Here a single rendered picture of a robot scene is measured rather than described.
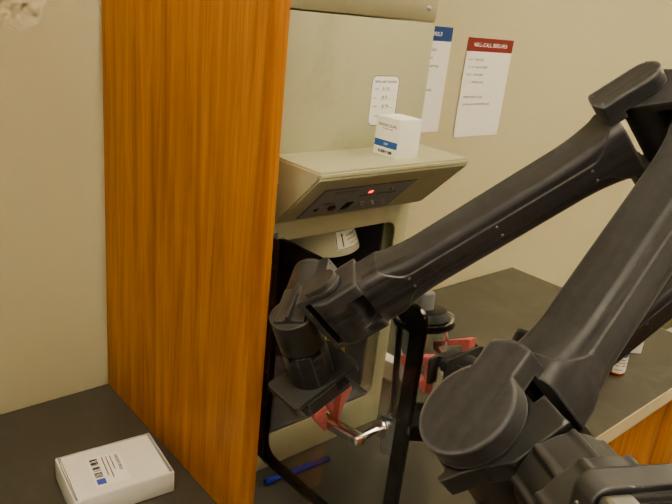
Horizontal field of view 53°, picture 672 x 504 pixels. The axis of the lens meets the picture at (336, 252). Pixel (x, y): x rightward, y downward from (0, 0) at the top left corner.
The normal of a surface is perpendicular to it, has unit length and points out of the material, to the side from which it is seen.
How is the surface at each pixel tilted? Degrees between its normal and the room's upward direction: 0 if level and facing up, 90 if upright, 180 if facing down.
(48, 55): 90
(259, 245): 90
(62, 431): 0
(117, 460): 0
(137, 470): 0
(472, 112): 90
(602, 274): 42
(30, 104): 90
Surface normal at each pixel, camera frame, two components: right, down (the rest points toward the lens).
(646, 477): 0.11, -0.93
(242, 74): -0.76, 0.15
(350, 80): 0.65, 0.33
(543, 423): -0.59, -0.70
